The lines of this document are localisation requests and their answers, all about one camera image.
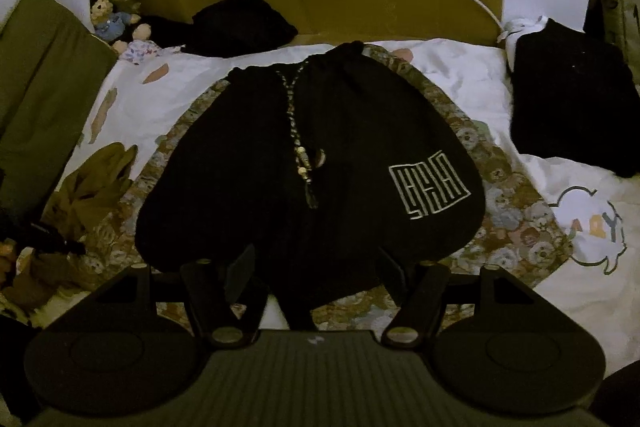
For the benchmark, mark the black cloth heap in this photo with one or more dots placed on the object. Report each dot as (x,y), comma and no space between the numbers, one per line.
(240,27)

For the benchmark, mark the floral bear print cloth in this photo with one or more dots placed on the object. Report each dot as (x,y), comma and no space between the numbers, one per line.
(510,207)

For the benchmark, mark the plain dark cushion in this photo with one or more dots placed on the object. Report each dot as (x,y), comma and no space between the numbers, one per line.
(45,97)

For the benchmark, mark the pale backpack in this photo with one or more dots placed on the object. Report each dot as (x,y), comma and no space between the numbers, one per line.
(622,12)

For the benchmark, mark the white printed bed sheet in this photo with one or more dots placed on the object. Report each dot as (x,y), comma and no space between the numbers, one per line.
(575,307)

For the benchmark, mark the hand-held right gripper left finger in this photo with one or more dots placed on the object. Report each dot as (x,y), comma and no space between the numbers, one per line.
(247,277)

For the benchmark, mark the black folded garment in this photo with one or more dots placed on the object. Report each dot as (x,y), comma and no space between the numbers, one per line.
(570,102)

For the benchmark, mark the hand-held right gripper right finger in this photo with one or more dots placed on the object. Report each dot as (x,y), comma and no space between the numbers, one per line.
(400,284)

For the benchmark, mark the small doll in floral dress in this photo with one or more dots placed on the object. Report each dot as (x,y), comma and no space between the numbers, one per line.
(142,44)

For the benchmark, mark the small bear in blue clothes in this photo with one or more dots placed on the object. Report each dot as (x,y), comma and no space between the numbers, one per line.
(112,19)

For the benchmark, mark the black shorts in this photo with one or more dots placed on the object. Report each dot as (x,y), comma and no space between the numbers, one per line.
(310,167)

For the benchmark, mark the white power strip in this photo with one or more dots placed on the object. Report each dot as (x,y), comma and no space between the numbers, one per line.
(520,29)

